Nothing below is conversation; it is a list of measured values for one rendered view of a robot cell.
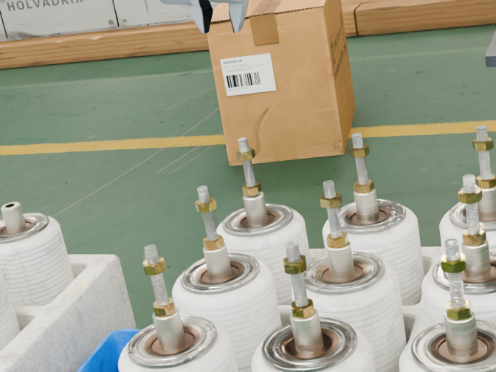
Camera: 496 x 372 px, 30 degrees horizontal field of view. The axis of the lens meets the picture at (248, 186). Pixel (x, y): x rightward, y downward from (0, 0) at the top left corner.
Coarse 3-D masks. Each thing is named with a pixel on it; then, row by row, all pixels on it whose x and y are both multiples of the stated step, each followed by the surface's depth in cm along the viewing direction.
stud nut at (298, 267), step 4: (300, 256) 70; (304, 256) 70; (284, 260) 70; (300, 260) 69; (304, 260) 69; (284, 264) 69; (288, 264) 69; (292, 264) 69; (296, 264) 69; (300, 264) 69; (304, 264) 69; (284, 268) 69; (288, 268) 69; (292, 268) 69; (296, 268) 69; (300, 268) 69; (304, 268) 69; (288, 272) 69; (292, 272) 69; (296, 272) 69; (300, 272) 69
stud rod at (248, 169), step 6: (240, 138) 94; (246, 138) 94; (240, 144) 94; (246, 144) 94; (240, 150) 94; (246, 150) 94; (246, 162) 94; (246, 168) 94; (252, 168) 95; (246, 174) 95; (252, 174) 95; (246, 180) 95; (252, 180) 95; (252, 186) 95
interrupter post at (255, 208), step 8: (248, 200) 95; (256, 200) 95; (264, 200) 96; (248, 208) 96; (256, 208) 95; (264, 208) 96; (248, 216) 96; (256, 216) 96; (264, 216) 96; (256, 224) 96
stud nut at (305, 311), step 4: (308, 300) 71; (312, 300) 71; (292, 304) 71; (308, 304) 71; (312, 304) 71; (292, 308) 71; (296, 308) 70; (300, 308) 70; (304, 308) 70; (308, 308) 70; (312, 308) 71; (292, 312) 71; (296, 312) 71; (300, 312) 70; (304, 312) 70; (308, 312) 70; (312, 312) 71; (296, 316) 71; (300, 316) 70; (304, 316) 70; (308, 316) 71
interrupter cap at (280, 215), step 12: (276, 204) 99; (228, 216) 98; (240, 216) 98; (276, 216) 97; (288, 216) 96; (228, 228) 96; (240, 228) 95; (252, 228) 95; (264, 228) 94; (276, 228) 94
